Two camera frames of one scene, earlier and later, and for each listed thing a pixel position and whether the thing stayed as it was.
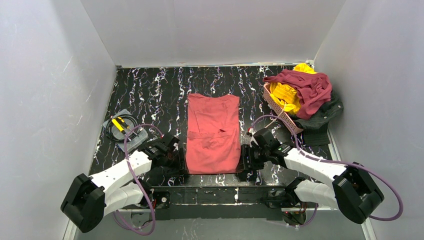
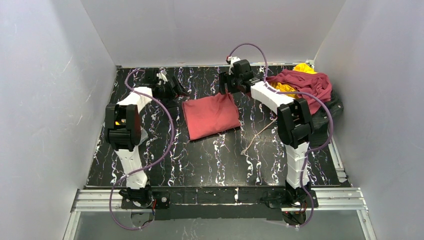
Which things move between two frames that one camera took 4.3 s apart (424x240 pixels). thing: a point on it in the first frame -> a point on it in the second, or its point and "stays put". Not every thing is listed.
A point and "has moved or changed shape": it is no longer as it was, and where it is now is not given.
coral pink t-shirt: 213,145 has moved or changed shape
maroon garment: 312,89 stays put
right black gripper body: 247,159 -> 230,83
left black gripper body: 177,158 -> 173,87
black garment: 315,128 stays put
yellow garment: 286,96 stays put
